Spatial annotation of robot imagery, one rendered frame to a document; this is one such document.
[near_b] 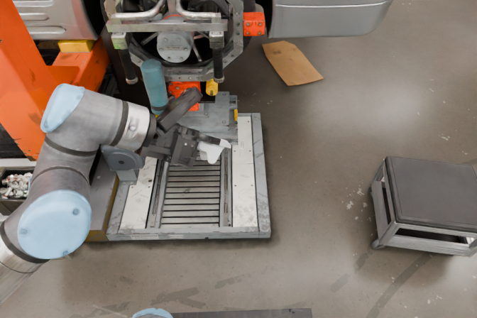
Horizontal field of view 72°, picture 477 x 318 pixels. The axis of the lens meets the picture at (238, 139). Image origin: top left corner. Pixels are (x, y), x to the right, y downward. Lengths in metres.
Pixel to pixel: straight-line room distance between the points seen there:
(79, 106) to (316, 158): 1.63
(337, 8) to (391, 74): 1.36
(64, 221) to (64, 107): 0.19
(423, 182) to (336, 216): 0.46
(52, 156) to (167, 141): 0.21
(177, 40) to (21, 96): 0.55
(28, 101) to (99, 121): 0.68
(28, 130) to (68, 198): 0.88
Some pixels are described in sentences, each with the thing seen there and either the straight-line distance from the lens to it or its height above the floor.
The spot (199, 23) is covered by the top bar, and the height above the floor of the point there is 0.98.
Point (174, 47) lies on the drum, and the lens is 1.33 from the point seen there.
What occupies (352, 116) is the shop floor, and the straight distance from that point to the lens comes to 2.37.
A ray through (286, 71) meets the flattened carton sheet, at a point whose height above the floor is 0.01.
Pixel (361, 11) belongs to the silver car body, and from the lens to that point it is 1.61.
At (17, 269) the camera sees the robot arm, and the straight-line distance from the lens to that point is 0.60.
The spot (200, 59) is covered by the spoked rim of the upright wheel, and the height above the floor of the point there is 0.63.
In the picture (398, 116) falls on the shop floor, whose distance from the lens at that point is 2.49.
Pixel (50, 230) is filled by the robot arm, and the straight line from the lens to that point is 0.54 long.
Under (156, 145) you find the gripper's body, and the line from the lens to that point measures 0.69.
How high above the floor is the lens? 1.56
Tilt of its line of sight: 48 degrees down
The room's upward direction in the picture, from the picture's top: straight up
